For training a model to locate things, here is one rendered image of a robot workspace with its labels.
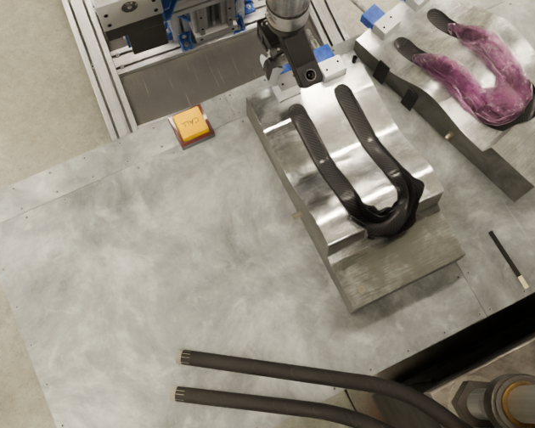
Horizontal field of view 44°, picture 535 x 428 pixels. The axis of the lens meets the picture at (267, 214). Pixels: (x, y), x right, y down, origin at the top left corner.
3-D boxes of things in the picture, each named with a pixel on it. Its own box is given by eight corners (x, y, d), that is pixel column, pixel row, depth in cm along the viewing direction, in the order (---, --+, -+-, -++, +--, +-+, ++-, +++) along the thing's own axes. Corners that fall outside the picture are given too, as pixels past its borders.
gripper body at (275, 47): (290, 24, 132) (293, -15, 120) (309, 59, 129) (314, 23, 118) (255, 38, 131) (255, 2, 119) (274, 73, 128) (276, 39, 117)
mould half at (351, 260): (246, 114, 149) (245, 87, 136) (347, 69, 153) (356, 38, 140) (350, 313, 137) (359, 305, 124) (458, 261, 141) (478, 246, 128)
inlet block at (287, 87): (252, 51, 143) (254, 38, 138) (273, 42, 144) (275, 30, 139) (278, 103, 140) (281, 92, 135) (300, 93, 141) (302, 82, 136)
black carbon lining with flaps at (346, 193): (283, 113, 142) (284, 92, 133) (349, 83, 144) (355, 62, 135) (359, 256, 134) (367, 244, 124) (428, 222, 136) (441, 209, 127)
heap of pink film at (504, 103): (403, 64, 147) (412, 45, 139) (458, 16, 150) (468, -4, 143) (491, 143, 142) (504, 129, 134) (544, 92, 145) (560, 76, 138)
